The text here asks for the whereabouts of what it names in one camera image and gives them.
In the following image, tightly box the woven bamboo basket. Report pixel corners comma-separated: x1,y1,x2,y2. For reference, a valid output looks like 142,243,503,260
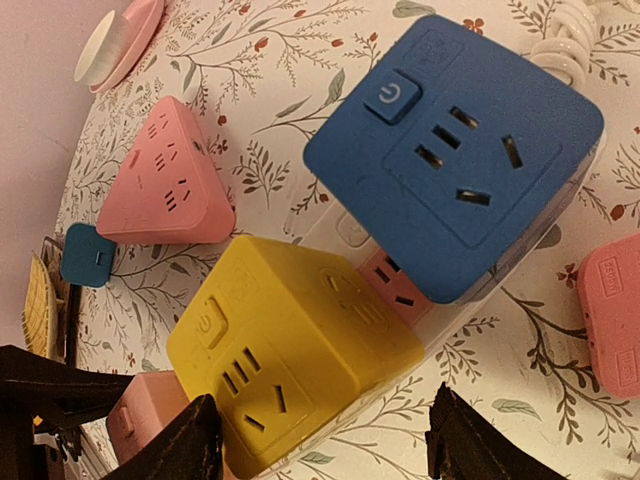
21,252,64,362

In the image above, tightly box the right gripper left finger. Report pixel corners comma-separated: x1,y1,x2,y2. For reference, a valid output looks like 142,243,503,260
106,394,223,480

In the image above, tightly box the black framed tray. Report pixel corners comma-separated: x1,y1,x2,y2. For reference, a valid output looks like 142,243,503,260
40,236,81,367

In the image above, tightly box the white long power strip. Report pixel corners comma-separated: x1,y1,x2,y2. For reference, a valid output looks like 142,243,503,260
259,129,609,474

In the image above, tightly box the white bowl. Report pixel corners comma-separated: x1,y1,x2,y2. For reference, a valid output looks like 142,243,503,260
74,10,133,86

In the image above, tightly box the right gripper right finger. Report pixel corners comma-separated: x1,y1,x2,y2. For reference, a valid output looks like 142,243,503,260
425,384,562,480

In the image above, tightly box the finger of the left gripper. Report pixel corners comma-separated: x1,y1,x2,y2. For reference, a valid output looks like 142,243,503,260
1,345,133,440

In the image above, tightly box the pink triangular power strip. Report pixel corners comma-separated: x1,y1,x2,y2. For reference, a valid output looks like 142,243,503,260
96,96,236,245

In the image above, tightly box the cyan cube socket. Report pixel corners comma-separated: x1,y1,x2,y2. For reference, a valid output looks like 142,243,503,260
60,223,117,288

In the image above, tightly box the pink coiled power cord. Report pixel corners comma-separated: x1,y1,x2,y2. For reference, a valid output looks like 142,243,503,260
529,0,599,71

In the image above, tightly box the dark blue cube socket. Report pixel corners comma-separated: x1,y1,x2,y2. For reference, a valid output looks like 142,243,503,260
303,15,604,304

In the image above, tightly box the yellow cube socket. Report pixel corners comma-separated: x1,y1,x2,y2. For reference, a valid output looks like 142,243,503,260
167,236,424,479

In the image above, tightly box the pink plate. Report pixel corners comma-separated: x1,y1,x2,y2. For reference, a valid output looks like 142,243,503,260
90,0,164,94

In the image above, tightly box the pink cube socket front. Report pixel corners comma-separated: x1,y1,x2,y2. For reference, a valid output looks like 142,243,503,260
106,371,189,465

